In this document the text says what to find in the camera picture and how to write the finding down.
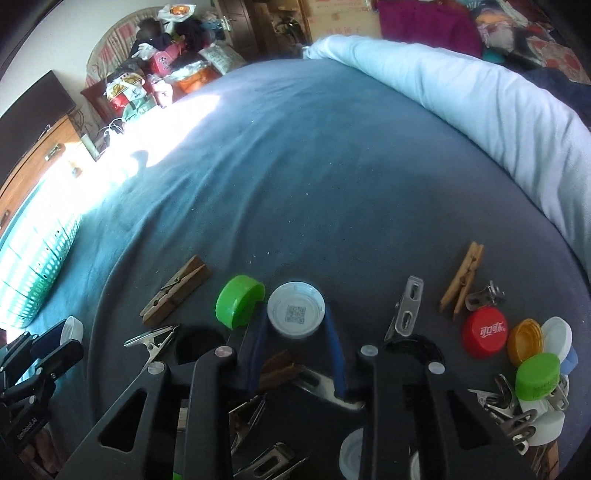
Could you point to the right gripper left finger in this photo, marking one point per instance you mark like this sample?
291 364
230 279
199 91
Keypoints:
221 378

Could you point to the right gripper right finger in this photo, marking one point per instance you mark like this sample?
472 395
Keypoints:
387 377

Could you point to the silver metal clip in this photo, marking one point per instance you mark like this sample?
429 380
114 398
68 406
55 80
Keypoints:
407 310

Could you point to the green cap near clothespin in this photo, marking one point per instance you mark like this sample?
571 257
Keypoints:
237 300

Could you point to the white cap with QR code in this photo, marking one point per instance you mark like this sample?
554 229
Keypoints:
296 310

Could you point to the light blue perforated basket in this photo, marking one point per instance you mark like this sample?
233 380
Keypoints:
33 249

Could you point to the lone wooden clothespin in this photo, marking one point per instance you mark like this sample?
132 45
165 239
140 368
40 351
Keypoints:
173 292

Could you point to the red bottle cap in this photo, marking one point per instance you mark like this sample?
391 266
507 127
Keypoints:
485 332

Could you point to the light wooden clothespin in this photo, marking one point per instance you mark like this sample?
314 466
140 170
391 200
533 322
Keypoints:
461 284

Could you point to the orange bottle cap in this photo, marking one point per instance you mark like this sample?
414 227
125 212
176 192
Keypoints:
525 341

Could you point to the large green bottle cap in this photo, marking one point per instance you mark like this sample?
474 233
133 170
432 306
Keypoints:
537 377

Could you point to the wooden chest of drawers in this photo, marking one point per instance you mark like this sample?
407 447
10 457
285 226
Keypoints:
60 149

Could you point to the dark blue bed sheet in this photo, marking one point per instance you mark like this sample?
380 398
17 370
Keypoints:
303 170

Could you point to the black flat television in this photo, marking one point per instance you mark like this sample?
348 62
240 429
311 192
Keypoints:
30 117

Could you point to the light blue duvet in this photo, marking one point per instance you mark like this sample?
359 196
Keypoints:
537 139

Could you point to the orange bag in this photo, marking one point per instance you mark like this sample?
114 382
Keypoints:
197 80

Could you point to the bottom plain cardboard box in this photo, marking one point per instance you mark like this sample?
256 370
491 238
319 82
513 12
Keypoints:
360 22

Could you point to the magenta cloth pile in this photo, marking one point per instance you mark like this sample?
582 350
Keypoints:
431 24

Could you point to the red floral pillow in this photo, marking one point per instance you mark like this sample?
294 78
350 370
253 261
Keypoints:
553 55

